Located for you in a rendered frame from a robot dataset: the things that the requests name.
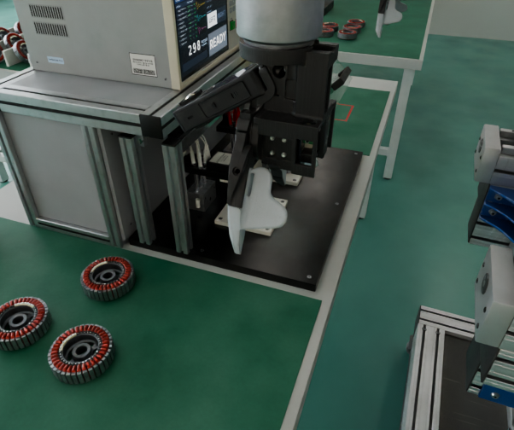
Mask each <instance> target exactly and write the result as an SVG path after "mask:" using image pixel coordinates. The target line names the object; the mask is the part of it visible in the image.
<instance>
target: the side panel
mask: <svg viewBox="0 0 514 430"><path fill-rule="evenodd" d="M0 147H1V150H2V151H3V156H4V158H5V160H6V162H7V165H8V168H9V171H10V173H11V176H12V178H13V180H14V183H15V187H16V189H17V191H18V194H19V197H20V200H21V202H22V205H23V207H24V209H25V212H26V215H27V218H28V220H29V223H30V225H33V226H34V225H36V226H37V227H40V228H44V229H47V230H53V231H56V232H60V233H63V234H67V235H72V236H76V237H79V238H83V239H86V240H90V241H95V242H99V243H102V244H106V245H109V246H113V247H115V246H117V247H118V248H122V247H123V246H124V244H126V243H127V242H128V241H127V240H126V241H125V240H122V236H121V233H120V226H119V222H118V219H117V214H116V211H115V207H114V200H113V196H112V193H111V188H110V185H109V181H108V174H107V171H106V167H105V163H104V159H103V156H102V149H101V145H100V142H99V137H98V134H97V130H96V128H95V127H89V126H84V125H76V124H70V123H66V122H61V121H55V120H50V119H41V118H36V117H32V116H26V115H21V114H17V113H7V112H3V111H2V112H1V111H0Z"/></svg>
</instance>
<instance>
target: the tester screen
mask: <svg viewBox="0 0 514 430"><path fill-rule="evenodd" d="M174 2H175V10H176V19H177V28H178V44H179V53H180V61H181V69H182V78H183V77H185V76H186V75H188V74H189V73H191V72H192V71H194V70H195V69H197V68H198V67H199V66H200V65H202V64H203V63H205V62H206V61H208V60H210V59H211V58H213V57H214V56H215V55H217V54H218V53H219V52H221V51H222V50H224V49H226V48H227V47H228V46H227V45H226V46H225V47H224V48H223V49H221V50H219V51H218V52H216V53H215V54H213V55H211V56H210V57H209V44H208V34H209V33H211V32H213V31H215V30H217V29H219V28H220V27H222V26H223V25H225V24H226V19H225V20H222V21H221V22H219V23H218V24H216V25H214V26H212V27H210V28H208V27H207V14H209V13H211V12H213V11H214V10H216V9H219V8H221V7H223V6H225V12H226V1H225V0H174ZM226 31H227V24H226ZM198 39H201V50H200V51H198V52H197V53H195V54H193V55H192V56H191V57H189V53H188V45H190V44H192V43H194V42H195V41H197V40H198ZM205 50H207V57H206V58H205V59H203V60H202V61H200V62H198V63H197V64H195V65H194V66H193V67H191V68H190V69H188V70H187V71H185V72H184V73H183V64H185V63H186V62H188V61H190V60H191V59H193V58H195V57H196V56H198V55H199V54H200V53H202V52H203V51H205Z"/></svg>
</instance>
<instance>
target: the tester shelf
mask: <svg viewBox="0 0 514 430"><path fill-rule="evenodd" d="M252 63H253V62H250V61H246V60H244V59H243V58H242V57H241V56H240V52H239V49H237V50H236V51H234V52H233V53H232V54H230V55H229V56H227V57H226V58H224V60H222V61H221V62H220V63H218V64H217V65H215V66H214V67H212V68H211V69H210V70H208V71H207V72H206V73H204V74H203V75H202V76H201V77H199V78H198V79H196V80H195V81H193V82H192V83H191V84H189V85H188V86H186V87H185V88H184V89H182V90H173V89H170V88H163V87H157V86H151V85H145V84H133V83H127V82H120V81H114V80H108V79H101V78H90V77H84V76H78V75H71V74H65V73H53V72H47V71H40V70H34V69H33V67H29V68H27V69H25V70H22V71H20V72H17V73H15V74H12V75H10V76H8V77H6V78H2V79H0V111H1V112H2V111H3V112H7V113H17V114H21V115H26V116H32V117H36V118H41V119H50V120H55V121H61V122H66V123H70V124H76V125H84V126H89V127H95V128H99V129H104V130H110V131H118V132H124V133H129V134H133V135H139V136H143V137H151V138H156V139H161V140H163V139H164V137H166V136H167V135H168V134H169V133H171V132H172V131H173V130H174V129H175V128H177V127H178V126H179V123H178V121H177V120H176V119H175V118H174V116H173V115H172V113H173V112H174V111H175V110H176V109H177V108H178V107H179V103H180V102H181V101H182V100H183V99H184V98H185V97H186V96H187V95H188V94H190V93H194V92H196V91H198V90H200V89H202V91H204V90H206V89H208V88H209V87H211V86H213V85H215V84H217V83H218V82H220V81H222V80H224V79H226V78H228V77H230V76H231V75H233V74H235V73H237V72H239V71H241V70H243V69H244V68H245V67H248V66H249V65H251V64H252Z"/></svg>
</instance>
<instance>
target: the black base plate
mask: <svg viewBox="0 0 514 430"><path fill-rule="evenodd" d="M230 142H231V134H230V133H227V134H226V135H225V136H224V137H223V138H222V139H221V140H220V141H219V142H218V143H217V144H216V145H215V147H214V148H213V149H212V150H211V151H210V155H211V157H212V156H213V154H214V153H215V152H216V151H221V152H224V151H223V150H224V149H225V148H226V146H227V145H228V144H229V143H230ZM362 156H363V152H360V151H354V150H349V149H344V148H333V147H330V148H329V147H327V151H326V153H325V155H324V158H323V159H320V158H316V159H317V160H318V166H316V167H315V176H314V178H312V177H304V176H302V178H301V180H300V182H299V184H298V185H297V186H294V185H288V184H285V186H281V185H280V184H279V183H276V182H272V190H271V192H272V195H273V197H275V198H279V199H284V200H288V205H287V206H286V209H287V212H288V217H287V221H286V223H285V225H284V226H282V227H280V228H277V229H274V231H273V232H272V234H271V236H268V235H262V234H257V233H254V232H250V231H246V230H245V238H244V243H243V247H242V254H236V253H234V249H233V246H232V243H231V238H230V235H229V227H227V226H224V225H219V224H215V223H214V220H215V219H216V217H218V215H219V213H220V212H221V211H222V209H223V208H224V207H225V205H226V203H227V189H228V183H224V182H220V180H219V179H217V178H213V177H206V179H209V180H214V181H215V187H216V198H215V199H214V201H213V202H212V204H211V205H210V206H209V207H208V209H207V210H206V211H205V212H202V211H197V210H193V209H189V210H190V225H191V233H192V241H193V248H192V249H190V252H189V254H184V251H182V252H181V253H178V252H177V249H176V243H175V237H174V231H173V225H172V213H171V207H170V201H169V196H167V198H166V199H165V200H164V201H162V203H161V204H160V205H159V206H158V207H157V208H156V209H155V210H154V211H153V212H152V215H153V220H154V225H155V234H156V239H155V240H152V241H153V243H152V244H151V245H148V244H146V242H145V243H141V242H140V241H139V237H138V232H137V229H136V231H135V232H134V233H133V234H132V235H131V236H130V237H129V242H130V245H133V246H136V247H141V248H145V249H149V250H152V251H156V252H159V253H165V254H169V255H172V256H176V257H179V258H182V259H188V260H192V261H196V262H199V263H203V264H209V265H212V266H216V267H219V268H222V269H226V270H232V271H235V272H239V273H243V274H246V275H250V276H256V277H259V278H262V279H266V280H269V281H273V282H279V283H282V284H286V285H290V286H293V287H296V288H302V289H306V290H309V291H313V292H315V291H316V288H317V286H318V282H319V279H320V277H321V274H322V271H323V269H324V265H325V262H326V259H327V257H328V254H329V252H330V248H331V245H332V242H333V240H334V237H335V235H336V231H337V228H338V225H339V223H340V220H341V218H342V214H343V211H344V208H345V205H346V203H347V201H348V197H349V194H350V191H351V188H352V186H353V182H354V179H355V177H356V174H357V171H358V169H359V165H360V162H361V160H362Z"/></svg>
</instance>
